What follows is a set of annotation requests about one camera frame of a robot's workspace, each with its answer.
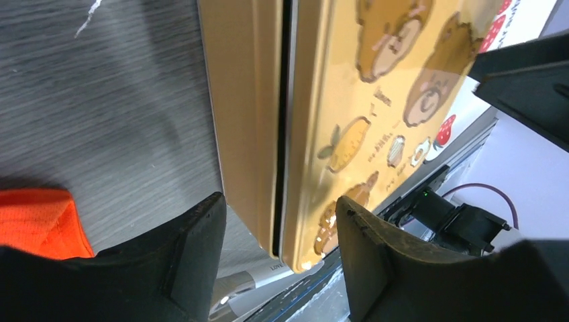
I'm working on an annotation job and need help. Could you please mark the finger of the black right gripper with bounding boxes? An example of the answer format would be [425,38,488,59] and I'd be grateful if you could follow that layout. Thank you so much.
[474,31,568,150]

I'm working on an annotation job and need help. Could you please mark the gold chocolate tray box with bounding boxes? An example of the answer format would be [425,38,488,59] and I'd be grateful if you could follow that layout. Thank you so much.
[198,1,284,257]

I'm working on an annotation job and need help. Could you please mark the orange cloth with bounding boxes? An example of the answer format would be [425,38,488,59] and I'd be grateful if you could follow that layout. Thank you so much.
[1,188,95,260]

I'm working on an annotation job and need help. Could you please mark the silver box lid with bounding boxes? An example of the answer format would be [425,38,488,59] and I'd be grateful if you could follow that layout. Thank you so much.
[279,1,501,273]

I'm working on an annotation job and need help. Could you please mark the strawberry pattern tray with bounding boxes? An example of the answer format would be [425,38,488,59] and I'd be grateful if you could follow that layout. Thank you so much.
[425,1,562,164]

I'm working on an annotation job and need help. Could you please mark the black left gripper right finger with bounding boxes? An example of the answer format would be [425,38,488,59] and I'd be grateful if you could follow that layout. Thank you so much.
[336,196,568,321]

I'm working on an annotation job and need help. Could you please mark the metal tongs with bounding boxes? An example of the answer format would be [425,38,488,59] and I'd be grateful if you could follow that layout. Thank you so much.
[208,262,323,321]

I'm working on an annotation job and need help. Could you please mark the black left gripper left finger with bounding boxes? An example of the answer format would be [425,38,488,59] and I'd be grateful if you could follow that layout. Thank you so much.
[1,192,227,321]

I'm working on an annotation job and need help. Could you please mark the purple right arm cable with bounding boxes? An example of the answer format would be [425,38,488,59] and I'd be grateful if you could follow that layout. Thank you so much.
[439,182,520,231]

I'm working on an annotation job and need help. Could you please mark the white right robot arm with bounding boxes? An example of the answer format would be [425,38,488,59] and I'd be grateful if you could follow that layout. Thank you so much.
[378,31,568,256]

